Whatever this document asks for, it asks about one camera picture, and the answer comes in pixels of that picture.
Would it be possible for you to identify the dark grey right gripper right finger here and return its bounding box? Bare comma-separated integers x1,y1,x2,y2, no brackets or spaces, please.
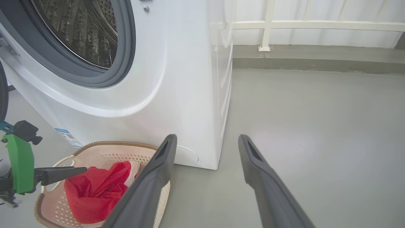
238,134,315,228

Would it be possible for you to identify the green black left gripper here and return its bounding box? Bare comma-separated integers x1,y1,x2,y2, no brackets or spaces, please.
0,120,87,208

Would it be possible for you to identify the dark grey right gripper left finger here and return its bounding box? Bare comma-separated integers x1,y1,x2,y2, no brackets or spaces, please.
103,134,178,228

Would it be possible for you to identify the red and white garment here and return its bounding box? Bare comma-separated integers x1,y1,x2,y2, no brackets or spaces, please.
64,161,141,225

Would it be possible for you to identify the black round glass washer door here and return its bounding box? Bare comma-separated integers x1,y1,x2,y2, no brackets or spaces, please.
0,60,16,121

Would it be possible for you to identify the cream basket with brown rim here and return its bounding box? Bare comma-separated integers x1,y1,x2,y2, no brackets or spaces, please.
34,141,171,228

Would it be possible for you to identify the white front-load washing machine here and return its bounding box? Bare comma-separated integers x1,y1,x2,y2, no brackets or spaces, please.
0,0,234,170

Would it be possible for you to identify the stainless steel washing machine drum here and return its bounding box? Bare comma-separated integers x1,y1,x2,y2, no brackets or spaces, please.
32,0,118,69

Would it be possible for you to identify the blue energy label sticker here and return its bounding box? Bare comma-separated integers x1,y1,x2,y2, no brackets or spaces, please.
54,128,83,148

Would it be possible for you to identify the round white filter cover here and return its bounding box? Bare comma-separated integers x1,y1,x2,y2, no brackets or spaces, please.
174,145,199,165

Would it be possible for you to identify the white metal railing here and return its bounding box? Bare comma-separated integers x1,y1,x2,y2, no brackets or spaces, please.
233,0,405,52

